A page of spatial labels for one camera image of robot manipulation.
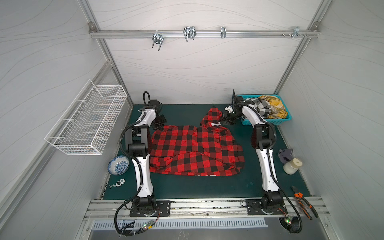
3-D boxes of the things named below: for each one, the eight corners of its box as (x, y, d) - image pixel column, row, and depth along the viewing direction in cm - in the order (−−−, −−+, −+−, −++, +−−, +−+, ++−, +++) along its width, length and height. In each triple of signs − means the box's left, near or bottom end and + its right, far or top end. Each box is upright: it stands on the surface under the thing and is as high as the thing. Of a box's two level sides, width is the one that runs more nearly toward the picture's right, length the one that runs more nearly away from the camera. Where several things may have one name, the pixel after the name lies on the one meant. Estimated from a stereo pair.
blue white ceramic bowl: (107, 175, 85) (104, 173, 82) (114, 158, 92) (111, 155, 89) (126, 175, 85) (123, 173, 82) (131, 158, 92) (129, 155, 89)
